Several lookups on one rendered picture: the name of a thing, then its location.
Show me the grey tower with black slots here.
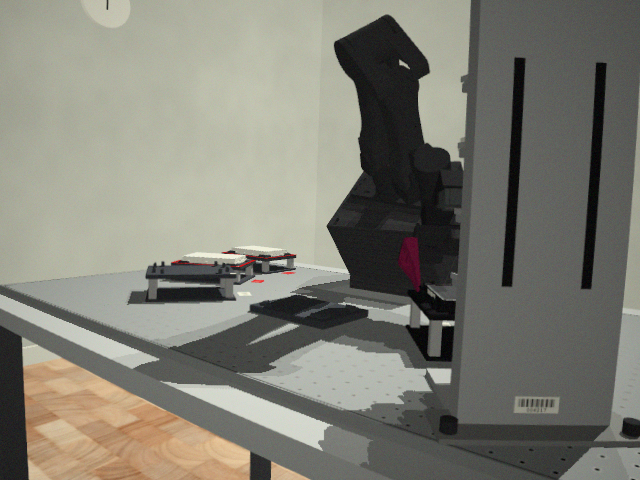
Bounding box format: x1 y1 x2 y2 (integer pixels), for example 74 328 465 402
426 0 640 426

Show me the black cylinder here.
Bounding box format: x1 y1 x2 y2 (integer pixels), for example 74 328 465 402
622 418 640 437
439 415 458 435

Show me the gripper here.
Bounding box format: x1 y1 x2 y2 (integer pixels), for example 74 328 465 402
398 225 460 292

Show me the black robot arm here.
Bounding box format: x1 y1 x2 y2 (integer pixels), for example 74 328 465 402
334 14 463 227

